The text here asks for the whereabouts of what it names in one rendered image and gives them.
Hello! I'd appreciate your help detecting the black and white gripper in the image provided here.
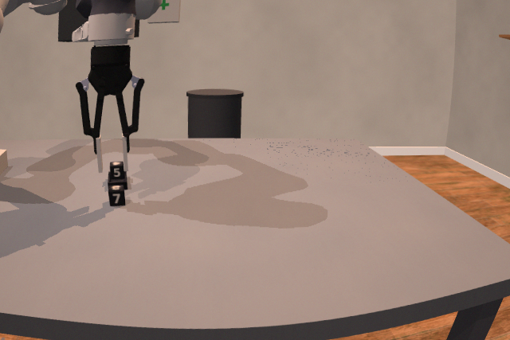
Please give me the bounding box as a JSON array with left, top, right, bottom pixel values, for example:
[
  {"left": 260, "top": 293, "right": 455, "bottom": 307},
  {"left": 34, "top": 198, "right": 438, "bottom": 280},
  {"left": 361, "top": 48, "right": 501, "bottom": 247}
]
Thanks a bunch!
[{"left": 76, "top": 45, "right": 145, "bottom": 173}]

